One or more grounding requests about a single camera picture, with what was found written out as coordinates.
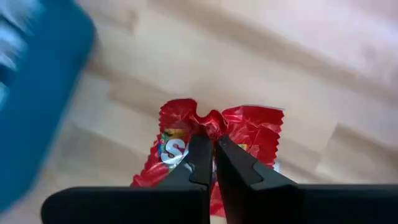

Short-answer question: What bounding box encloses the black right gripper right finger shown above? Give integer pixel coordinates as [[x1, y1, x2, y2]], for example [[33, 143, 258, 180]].
[[216, 136, 398, 224]]

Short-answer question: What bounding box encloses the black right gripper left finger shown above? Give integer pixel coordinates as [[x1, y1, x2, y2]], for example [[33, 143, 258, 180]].
[[40, 133, 215, 224]]

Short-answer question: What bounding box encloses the red Skittles bag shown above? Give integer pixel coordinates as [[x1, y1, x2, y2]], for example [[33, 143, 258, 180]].
[[130, 98, 285, 218]]

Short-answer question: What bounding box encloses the blue plastic bin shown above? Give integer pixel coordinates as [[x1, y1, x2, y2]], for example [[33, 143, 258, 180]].
[[0, 0, 97, 214]]

